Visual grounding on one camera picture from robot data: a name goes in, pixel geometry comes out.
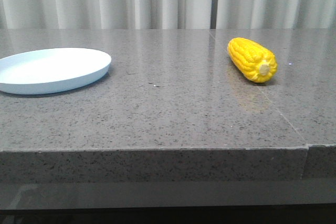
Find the yellow corn cob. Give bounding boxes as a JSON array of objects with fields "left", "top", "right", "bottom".
[{"left": 227, "top": 38, "right": 278, "bottom": 83}]

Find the light blue round plate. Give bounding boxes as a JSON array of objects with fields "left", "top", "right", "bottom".
[{"left": 1, "top": 48, "right": 111, "bottom": 95}]

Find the white pleated curtain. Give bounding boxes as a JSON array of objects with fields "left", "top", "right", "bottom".
[{"left": 1, "top": 0, "right": 335, "bottom": 29}]

